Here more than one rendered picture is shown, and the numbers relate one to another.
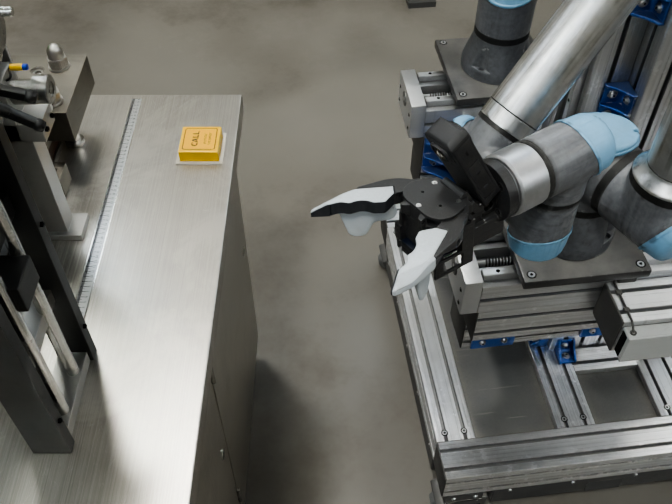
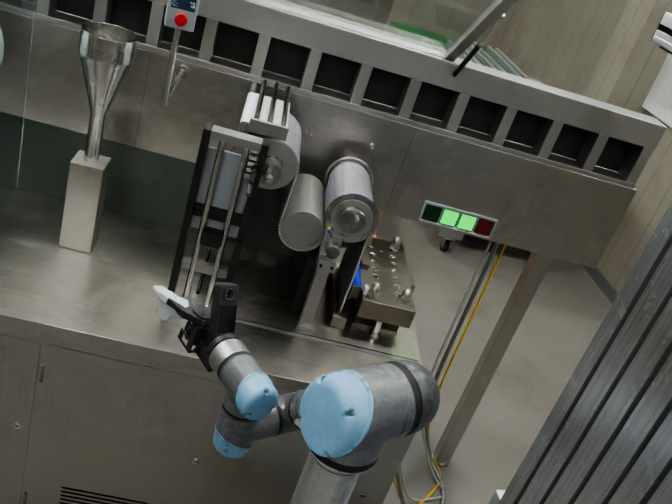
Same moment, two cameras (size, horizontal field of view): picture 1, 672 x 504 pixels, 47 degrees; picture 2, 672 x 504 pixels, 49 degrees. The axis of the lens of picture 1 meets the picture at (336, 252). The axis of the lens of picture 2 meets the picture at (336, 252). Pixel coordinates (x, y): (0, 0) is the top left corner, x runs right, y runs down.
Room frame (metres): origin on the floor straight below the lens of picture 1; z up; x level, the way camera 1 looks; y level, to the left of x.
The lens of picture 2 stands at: (0.56, -1.33, 2.11)
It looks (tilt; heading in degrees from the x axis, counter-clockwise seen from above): 28 degrees down; 80
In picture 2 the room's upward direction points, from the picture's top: 19 degrees clockwise
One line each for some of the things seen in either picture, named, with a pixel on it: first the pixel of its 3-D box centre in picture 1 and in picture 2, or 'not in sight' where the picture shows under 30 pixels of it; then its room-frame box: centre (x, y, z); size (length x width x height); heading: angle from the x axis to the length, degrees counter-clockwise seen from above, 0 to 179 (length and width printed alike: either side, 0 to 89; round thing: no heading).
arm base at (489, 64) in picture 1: (499, 44); not in sight; (1.42, -0.35, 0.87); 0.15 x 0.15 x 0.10
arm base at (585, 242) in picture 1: (574, 208); not in sight; (0.93, -0.41, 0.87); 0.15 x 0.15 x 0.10
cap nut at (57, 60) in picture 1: (55, 55); (405, 295); (1.11, 0.48, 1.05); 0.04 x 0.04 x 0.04
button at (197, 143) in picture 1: (200, 143); not in sight; (1.05, 0.24, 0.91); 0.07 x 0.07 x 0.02; 0
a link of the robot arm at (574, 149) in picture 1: (561, 157); (248, 387); (0.67, -0.26, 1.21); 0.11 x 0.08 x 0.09; 123
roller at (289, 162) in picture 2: not in sight; (273, 147); (0.64, 0.60, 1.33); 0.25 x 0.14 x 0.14; 90
